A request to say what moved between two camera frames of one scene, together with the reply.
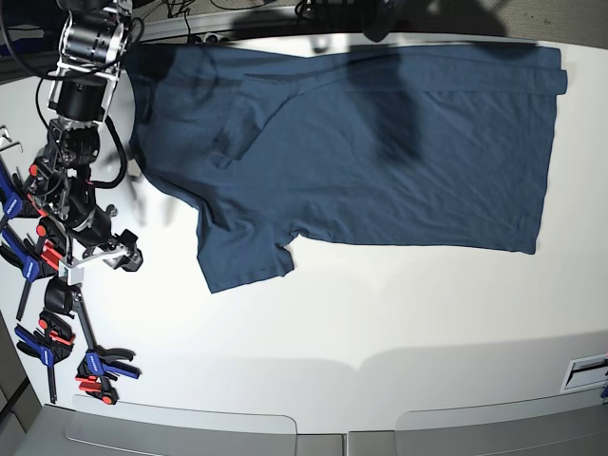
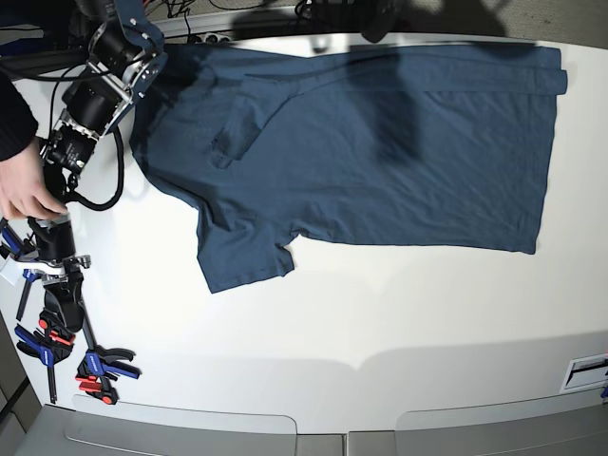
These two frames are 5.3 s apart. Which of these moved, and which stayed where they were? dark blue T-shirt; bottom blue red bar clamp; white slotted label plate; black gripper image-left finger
Moved: black gripper image-left finger
Stayed: dark blue T-shirt; bottom blue red bar clamp; white slotted label plate
